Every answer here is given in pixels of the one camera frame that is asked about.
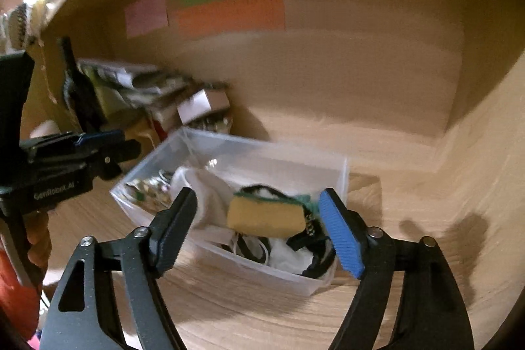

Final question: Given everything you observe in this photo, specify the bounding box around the white cloth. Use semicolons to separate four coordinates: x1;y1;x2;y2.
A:
170;166;329;277

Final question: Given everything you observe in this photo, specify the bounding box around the yellow green sponge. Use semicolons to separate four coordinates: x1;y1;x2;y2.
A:
226;189;307;239

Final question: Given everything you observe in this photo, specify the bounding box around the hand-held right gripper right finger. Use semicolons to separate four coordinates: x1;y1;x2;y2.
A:
318;188;476;350

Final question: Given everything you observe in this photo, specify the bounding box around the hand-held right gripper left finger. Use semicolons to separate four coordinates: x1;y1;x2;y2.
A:
39;187;198;350

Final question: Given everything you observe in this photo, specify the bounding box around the dark wine bottle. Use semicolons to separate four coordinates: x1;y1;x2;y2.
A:
59;37;104;134

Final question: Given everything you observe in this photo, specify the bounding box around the person's left hand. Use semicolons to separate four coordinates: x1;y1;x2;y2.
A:
25;208;53;265

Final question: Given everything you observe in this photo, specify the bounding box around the pink sticky note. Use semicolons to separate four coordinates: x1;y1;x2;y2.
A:
125;0;170;38

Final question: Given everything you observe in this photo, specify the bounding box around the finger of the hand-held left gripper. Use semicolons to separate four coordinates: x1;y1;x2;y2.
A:
20;129;126;159
24;139;142;181

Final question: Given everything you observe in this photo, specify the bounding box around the clear plastic storage box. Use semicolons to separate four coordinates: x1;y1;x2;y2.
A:
110;127;350;297

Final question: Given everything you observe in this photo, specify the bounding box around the colourful sticker bundle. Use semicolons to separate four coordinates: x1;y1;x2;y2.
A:
123;169;182;208

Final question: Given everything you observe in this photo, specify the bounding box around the orange sticky note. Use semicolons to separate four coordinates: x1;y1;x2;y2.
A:
170;0;286;39

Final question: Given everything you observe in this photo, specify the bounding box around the wooden shelf unit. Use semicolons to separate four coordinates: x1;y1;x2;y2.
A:
0;0;525;350

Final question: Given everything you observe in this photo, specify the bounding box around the white card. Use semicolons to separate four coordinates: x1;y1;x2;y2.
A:
177;88;231;125

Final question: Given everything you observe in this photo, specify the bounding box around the patterned brown headband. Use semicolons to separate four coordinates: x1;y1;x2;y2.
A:
7;3;30;50

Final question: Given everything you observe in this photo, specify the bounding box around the black headband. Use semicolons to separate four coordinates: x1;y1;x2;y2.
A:
234;186;338;280

